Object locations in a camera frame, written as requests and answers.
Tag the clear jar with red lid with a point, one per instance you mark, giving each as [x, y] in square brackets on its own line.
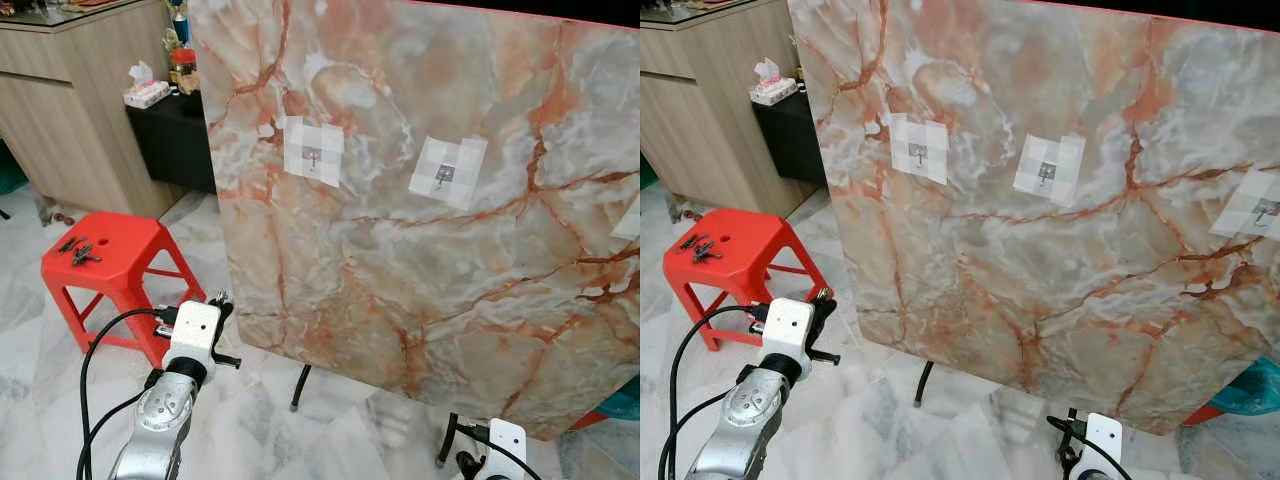
[183, 72]

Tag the small brown floor object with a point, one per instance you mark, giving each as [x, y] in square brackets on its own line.
[55, 212]
[686, 208]

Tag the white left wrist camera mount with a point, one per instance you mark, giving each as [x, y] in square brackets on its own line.
[787, 335]
[195, 335]

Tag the key bunch with purple tag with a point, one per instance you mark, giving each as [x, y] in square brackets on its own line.
[85, 256]
[707, 252]

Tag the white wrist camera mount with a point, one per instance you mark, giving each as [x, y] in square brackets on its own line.
[1103, 445]
[195, 335]
[507, 450]
[787, 335]

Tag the red floor object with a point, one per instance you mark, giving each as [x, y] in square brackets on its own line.
[1203, 414]
[588, 420]

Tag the teal bag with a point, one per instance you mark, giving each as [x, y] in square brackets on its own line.
[1250, 390]
[622, 400]

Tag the black low tv console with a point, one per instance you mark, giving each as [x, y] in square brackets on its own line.
[795, 135]
[175, 140]

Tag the red plastic stool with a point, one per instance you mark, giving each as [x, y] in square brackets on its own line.
[120, 250]
[760, 245]

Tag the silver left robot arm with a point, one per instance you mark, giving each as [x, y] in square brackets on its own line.
[745, 425]
[160, 430]

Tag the green bin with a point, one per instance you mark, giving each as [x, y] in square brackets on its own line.
[10, 175]

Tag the orange marble pattern board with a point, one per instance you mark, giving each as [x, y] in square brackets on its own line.
[420, 300]
[1040, 300]

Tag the light wooden cabinet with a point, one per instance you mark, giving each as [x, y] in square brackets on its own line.
[700, 110]
[70, 110]

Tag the tall blue gold trophy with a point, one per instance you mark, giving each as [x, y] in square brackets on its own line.
[179, 20]

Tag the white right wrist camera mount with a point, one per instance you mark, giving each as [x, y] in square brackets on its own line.
[1103, 445]
[507, 450]

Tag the grey hook with white tape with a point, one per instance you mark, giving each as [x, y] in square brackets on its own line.
[1262, 208]
[1048, 172]
[918, 152]
[446, 175]
[312, 155]

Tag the pink white tissue box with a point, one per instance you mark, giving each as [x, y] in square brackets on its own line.
[147, 90]
[774, 87]

